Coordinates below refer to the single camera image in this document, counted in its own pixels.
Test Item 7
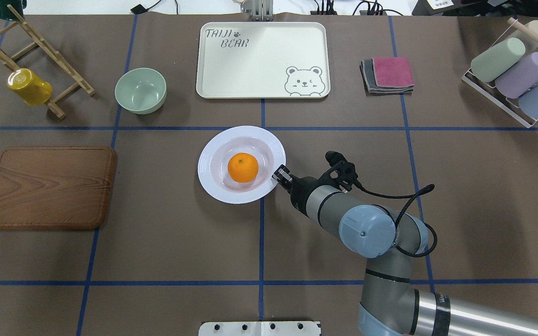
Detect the orange fruit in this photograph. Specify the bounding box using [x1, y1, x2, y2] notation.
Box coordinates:
[227, 153, 260, 183]

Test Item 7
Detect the white wire cup rack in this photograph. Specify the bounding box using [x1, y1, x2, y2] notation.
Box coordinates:
[461, 25, 538, 128]

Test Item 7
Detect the green plastic cup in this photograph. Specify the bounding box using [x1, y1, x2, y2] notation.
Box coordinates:
[470, 38, 526, 83]

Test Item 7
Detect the purple plastic cup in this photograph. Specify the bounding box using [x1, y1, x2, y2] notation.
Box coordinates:
[495, 52, 538, 98]

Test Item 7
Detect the pink folded cloth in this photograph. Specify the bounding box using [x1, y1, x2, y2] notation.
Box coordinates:
[372, 57, 414, 89]

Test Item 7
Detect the white round plate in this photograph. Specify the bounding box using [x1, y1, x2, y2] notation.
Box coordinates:
[197, 126, 286, 204]

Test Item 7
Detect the green ceramic bowl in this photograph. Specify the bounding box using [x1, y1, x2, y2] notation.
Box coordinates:
[114, 68, 167, 115]

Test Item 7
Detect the grey folded cloth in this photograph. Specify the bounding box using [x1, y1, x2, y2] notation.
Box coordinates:
[360, 58, 415, 94]

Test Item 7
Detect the yellow plastic cup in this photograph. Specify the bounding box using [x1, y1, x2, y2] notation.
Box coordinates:
[7, 68, 53, 106]

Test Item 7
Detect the wooden dish rack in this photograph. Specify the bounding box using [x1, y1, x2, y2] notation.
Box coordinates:
[0, 0, 95, 120]

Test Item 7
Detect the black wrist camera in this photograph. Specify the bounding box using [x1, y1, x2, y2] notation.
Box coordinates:
[325, 151, 361, 192]

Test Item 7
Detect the black camera cable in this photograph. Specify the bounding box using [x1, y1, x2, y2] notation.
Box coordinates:
[357, 183, 438, 258]

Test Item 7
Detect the brown wooden cutting board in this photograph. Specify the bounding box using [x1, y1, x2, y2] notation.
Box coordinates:
[0, 146, 118, 231]

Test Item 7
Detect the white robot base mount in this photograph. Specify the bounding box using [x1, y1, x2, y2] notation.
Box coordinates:
[198, 321, 322, 336]

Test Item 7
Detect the cream bear tray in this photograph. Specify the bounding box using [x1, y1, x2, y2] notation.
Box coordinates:
[196, 21, 331, 98]

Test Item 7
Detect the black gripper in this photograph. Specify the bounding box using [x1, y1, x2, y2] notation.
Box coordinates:
[272, 165, 321, 216]

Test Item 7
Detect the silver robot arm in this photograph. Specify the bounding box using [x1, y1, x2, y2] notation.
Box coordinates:
[272, 161, 538, 336]

